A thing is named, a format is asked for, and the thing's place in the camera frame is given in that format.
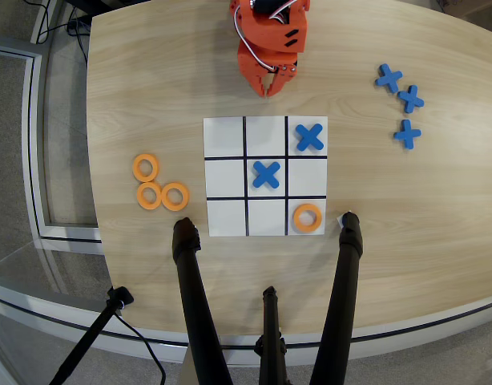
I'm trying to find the blue foam cross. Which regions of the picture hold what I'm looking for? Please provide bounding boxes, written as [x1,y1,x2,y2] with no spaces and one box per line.
[397,84,425,115]
[393,119,422,151]
[295,123,325,152]
[252,160,281,189]
[374,63,404,94]

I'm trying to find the grey metal floor frame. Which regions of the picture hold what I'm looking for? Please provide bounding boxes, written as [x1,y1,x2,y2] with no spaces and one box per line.
[0,43,103,244]

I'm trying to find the black stand pole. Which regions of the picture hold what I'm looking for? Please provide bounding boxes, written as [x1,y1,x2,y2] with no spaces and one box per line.
[49,286,135,385]

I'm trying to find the white tic-tac-toe board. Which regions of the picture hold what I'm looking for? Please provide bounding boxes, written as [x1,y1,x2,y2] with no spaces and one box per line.
[203,115,329,237]

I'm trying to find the black floor cables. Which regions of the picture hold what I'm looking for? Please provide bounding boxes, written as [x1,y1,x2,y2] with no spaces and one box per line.
[29,0,91,63]

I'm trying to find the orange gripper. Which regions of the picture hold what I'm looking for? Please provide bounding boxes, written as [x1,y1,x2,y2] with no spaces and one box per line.
[236,38,299,99]

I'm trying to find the black stand cable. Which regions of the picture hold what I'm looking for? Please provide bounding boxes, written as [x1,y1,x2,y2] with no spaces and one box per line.
[113,312,167,385]

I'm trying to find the thin black tripod leg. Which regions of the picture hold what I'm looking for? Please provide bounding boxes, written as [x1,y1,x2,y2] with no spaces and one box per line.
[253,286,289,385]

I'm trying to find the orange foam ring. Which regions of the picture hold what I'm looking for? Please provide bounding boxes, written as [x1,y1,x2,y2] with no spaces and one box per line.
[132,153,160,182]
[292,203,324,234]
[136,181,163,210]
[160,182,190,212]

